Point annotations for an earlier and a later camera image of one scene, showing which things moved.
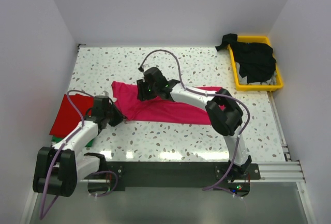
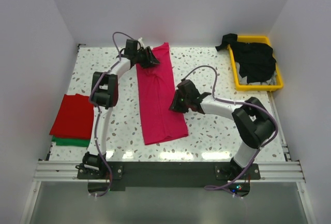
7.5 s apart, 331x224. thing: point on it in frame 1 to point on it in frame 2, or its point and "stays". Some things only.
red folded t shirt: [66, 117] stays
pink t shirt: [126, 96] to [162, 116]
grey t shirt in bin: [272, 80] stays
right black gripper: [142, 94] to [174, 106]
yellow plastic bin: [261, 39] stays
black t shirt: [256, 61] stays
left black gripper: [119, 116] to [150, 60]
